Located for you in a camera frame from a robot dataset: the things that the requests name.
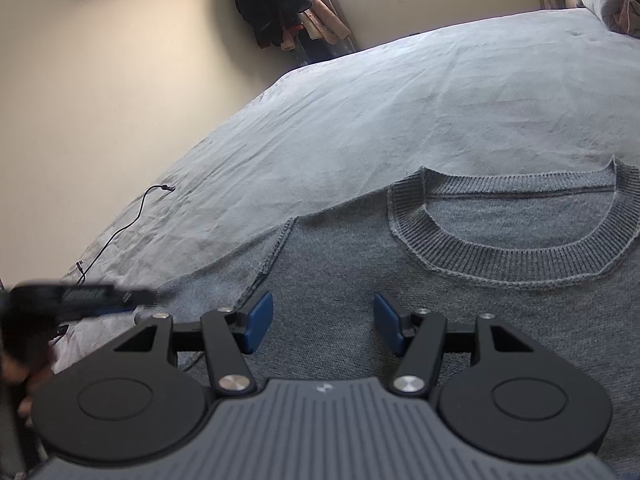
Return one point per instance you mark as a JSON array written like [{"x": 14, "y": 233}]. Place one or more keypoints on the hanging dark and pink clothes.
[{"x": 270, "y": 0}]

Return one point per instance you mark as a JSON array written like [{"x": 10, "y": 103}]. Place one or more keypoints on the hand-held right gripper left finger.
[{"x": 260, "y": 320}]

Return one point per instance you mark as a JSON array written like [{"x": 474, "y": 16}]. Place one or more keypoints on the bed with grey sheet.
[{"x": 400, "y": 110}]

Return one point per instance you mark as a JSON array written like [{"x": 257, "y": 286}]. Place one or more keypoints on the person's left hand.
[{"x": 27, "y": 355}]

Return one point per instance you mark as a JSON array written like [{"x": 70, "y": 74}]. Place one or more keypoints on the grey knit sweater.
[{"x": 350, "y": 270}]

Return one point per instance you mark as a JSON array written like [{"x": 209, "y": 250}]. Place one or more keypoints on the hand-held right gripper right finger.
[{"x": 387, "y": 322}]

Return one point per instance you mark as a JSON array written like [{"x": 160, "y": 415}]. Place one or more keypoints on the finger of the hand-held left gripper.
[{"x": 135, "y": 300}]

